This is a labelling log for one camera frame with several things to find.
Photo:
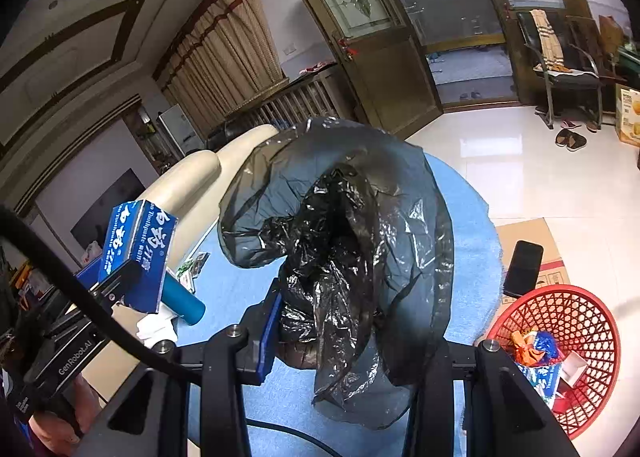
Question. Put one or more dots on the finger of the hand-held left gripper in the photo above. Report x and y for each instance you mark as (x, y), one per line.
(117, 287)

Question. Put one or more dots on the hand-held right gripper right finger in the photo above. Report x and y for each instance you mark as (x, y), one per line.
(440, 402)

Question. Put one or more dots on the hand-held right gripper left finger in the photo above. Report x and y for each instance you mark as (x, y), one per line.
(270, 332)

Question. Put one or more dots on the blue toothpaste box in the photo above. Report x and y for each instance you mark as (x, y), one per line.
(140, 252)

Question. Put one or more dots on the black plastic bag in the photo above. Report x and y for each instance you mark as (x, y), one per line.
(350, 247)

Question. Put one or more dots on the red mesh basket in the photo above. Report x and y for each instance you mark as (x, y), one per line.
(585, 317)

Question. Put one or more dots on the person's left hand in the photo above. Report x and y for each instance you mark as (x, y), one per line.
(55, 437)

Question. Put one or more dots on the white tissue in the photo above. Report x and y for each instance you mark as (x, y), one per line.
(157, 329)

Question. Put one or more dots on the teal cylinder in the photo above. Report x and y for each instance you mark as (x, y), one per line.
(185, 302)

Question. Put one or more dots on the dark television screen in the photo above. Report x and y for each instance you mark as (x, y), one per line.
(115, 212)

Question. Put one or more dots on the green and white packet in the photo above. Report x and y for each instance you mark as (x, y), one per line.
(195, 267)

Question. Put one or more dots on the orange wrapper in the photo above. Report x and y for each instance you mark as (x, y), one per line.
(524, 344)

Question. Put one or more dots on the blue and white packet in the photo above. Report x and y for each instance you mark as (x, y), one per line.
(542, 382)

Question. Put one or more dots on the cream chair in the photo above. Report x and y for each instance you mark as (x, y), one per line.
(185, 192)
(250, 142)

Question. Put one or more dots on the small white box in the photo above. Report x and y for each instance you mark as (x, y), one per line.
(574, 367)

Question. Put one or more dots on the black phone-like object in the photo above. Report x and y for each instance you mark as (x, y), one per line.
(522, 267)

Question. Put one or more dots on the white appliance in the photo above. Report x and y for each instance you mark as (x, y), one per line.
(182, 129)

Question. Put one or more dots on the flattened cardboard box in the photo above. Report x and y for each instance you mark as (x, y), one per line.
(525, 232)

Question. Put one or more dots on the wooden slat cabinet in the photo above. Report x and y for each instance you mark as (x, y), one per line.
(300, 102)

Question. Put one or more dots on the beige curtain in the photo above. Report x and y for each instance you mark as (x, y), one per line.
(225, 52)

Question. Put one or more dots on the open wooden glass door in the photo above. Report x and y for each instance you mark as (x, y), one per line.
(380, 77)

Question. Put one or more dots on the brown slipper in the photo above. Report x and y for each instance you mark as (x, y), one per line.
(577, 141)
(562, 137)

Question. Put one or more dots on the cardboard box with orange print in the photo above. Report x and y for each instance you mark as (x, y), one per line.
(629, 114)

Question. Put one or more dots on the black metal chair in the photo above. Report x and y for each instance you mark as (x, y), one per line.
(575, 79)

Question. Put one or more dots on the striped scarf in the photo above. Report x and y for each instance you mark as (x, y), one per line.
(547, 37)

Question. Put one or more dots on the brown wooden chair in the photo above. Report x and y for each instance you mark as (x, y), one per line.
(590, 37)

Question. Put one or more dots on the brown paper bag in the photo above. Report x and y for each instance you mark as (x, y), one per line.
(611, 34)

